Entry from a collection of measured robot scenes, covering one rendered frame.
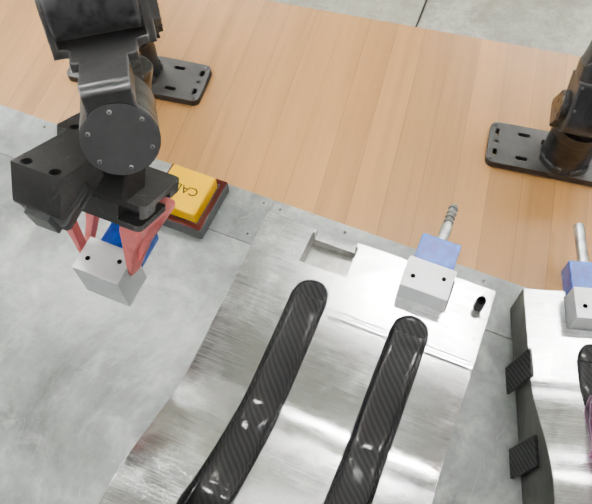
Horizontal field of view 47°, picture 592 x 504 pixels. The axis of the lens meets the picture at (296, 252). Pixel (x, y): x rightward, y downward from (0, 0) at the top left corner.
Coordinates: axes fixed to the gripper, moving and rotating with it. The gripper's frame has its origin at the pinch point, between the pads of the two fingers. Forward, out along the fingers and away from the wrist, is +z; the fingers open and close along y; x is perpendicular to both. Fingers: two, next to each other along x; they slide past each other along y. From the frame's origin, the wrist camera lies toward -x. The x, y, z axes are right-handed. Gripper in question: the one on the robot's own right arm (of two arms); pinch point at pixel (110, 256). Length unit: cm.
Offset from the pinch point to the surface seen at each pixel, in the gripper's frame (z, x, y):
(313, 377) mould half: 6.7, 1.7, 22.0
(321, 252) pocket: 1.8, 15.5, 17.2
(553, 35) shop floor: 9, 185, 42
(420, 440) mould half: 7.5, 0.0, 33.5
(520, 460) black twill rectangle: 10.6, 5.6, 43.8
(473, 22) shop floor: 11, 182, 17
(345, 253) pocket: 1.0, 15.9, 19.8
